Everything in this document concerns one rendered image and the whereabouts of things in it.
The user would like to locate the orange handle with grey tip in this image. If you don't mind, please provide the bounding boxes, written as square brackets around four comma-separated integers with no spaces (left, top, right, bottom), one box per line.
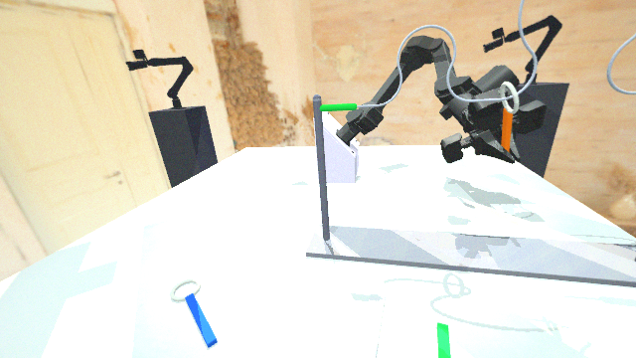
[500,83,519,152]

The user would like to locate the white loop with blue handle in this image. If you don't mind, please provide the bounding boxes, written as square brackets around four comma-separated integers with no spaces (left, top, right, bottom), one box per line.
[170,278,218,348]

